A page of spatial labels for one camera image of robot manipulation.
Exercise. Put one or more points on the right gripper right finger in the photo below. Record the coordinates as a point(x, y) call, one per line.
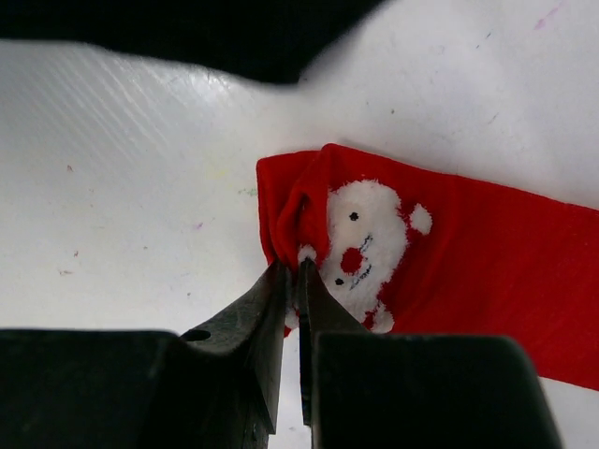
point(365, 390)

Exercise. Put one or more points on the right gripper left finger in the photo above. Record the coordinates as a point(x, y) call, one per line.
point(215, 386)

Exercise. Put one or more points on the red santa sock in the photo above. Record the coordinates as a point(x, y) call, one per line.
point(407, 250)

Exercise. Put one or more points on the black striped sock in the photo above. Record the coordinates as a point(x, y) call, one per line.
point(265, 41)

